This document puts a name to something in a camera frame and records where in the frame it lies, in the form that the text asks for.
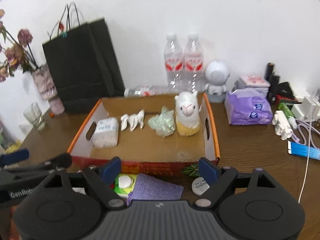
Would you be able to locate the purple tissue pack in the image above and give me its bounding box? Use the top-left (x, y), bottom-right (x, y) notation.
top-left (225, 88), bottom-right (273, 126)

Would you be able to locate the white robot speaker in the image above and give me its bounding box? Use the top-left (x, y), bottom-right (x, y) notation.
top-left (205, 61), bottom-right (230, 103)

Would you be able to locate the green tube item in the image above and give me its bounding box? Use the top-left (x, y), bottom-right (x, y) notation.
top-left (278, 102), bottom-right (298, 129)

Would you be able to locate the white alpaca plush toy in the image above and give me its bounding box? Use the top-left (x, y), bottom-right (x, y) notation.
top-left (175, 91), bottom-right (200, 137)

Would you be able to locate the clear plastic bag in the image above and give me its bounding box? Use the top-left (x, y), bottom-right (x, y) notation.
top-left (148, 107), bottom-right (176, 138)

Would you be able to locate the white tissue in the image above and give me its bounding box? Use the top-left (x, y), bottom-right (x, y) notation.
top-left (120, 109), bottom-right (145, 132)

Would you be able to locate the white power adapter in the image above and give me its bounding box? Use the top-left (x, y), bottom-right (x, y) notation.
top-left (291, 96), bottom-right (319, 121)

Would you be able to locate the right clear water bottle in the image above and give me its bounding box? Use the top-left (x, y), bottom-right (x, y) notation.
top-left (184, 33), bottom-right (204, 92)

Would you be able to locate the dried pink flower bouquet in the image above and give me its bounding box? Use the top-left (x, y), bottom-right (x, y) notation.
top-left (1, 9), bottom-right (39, 82)

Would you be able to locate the clear drinking glass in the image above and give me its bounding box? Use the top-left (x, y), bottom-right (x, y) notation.
top-left (23, 102), bottom-right (46, 131)

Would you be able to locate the blue flat package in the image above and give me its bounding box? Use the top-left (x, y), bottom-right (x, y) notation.
top-left (287, 141), bottom-right (320, 160)

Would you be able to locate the purple cloth pouch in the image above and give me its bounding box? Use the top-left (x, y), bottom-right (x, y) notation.
top-left (127, 173), bottom-right (184, 205)

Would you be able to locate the pink mottled ceramic vase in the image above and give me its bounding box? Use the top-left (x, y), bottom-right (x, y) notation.
top-left (31, 64), bottom-right (65, 115)

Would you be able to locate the black paper shopping bag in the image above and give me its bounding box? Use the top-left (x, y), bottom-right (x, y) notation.
top-left (42, 2), bottom-right (125, 114)

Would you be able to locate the white small figurine toy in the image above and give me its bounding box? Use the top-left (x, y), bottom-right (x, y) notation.
top-left (271, 110), bottom-right (293, 140)

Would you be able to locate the cotton swab plastic box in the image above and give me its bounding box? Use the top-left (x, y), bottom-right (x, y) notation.
top-left (92, 117), bottom-right (119, 149)

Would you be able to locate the red cardboard tray box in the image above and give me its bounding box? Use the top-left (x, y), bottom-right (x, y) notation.
top-left (67, 93), bottom-right (220, 177)

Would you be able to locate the black rectangular device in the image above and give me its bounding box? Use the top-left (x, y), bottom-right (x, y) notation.
top-left (264, 62), bottom-right (280, 105)

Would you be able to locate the lying clear water bottle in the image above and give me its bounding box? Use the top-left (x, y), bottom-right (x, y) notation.
top-left (124, 85), bottom-right (176, 98)

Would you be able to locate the green milk carton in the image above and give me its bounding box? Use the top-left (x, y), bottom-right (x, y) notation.
top-left (113, 173), bottom-right (137, 199)

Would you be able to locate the left clear water bottle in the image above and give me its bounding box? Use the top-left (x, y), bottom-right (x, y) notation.
top-left (164, 33), bottom-right (184, 92)

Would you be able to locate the pink white folded pack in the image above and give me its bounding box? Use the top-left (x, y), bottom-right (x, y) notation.
top-left (234, 75), bottom-right (270, 93)

